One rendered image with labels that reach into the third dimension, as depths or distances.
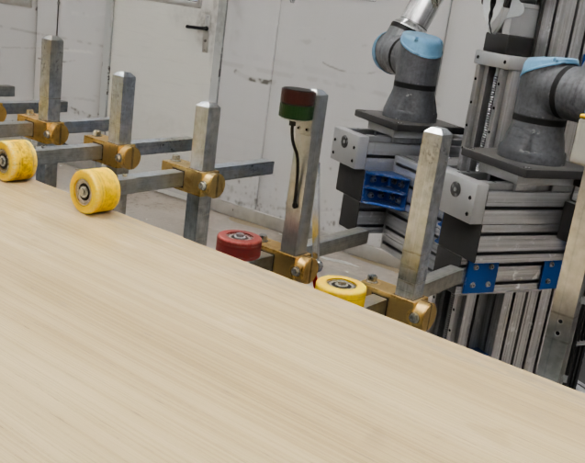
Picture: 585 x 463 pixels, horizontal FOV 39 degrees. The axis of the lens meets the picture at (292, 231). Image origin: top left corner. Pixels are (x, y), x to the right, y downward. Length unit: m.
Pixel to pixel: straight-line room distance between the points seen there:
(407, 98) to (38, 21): 4.12
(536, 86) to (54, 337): 1.22
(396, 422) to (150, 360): 0.29
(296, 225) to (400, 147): 0.82
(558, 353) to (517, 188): 0.65
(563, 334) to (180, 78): 4.10
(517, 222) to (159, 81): 3.66
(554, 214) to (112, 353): 1.22
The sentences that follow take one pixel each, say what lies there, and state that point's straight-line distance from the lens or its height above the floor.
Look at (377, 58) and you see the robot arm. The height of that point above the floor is 1.18.
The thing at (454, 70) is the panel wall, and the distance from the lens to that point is 4.18.
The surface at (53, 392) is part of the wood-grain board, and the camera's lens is 0.90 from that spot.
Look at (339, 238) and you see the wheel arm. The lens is 1.69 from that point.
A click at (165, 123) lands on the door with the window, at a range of 5.23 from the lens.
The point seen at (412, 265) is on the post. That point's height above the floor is 0.93.
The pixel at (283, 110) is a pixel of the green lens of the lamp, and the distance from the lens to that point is 1.40.
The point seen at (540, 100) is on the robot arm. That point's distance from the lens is 1.87.
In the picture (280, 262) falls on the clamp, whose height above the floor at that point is 0.85.
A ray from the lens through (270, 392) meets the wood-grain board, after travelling 0.93.
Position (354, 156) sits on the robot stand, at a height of 0.94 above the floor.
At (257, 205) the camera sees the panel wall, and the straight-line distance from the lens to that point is 4.84.
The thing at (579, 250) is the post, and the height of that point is 1.03.
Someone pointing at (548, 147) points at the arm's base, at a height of 1.08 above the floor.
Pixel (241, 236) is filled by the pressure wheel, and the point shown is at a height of 0.91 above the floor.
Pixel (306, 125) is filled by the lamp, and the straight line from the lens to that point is 1.45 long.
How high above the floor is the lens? 1.33
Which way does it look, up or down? 16 degrees down
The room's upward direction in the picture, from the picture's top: 8 degrees clockwise
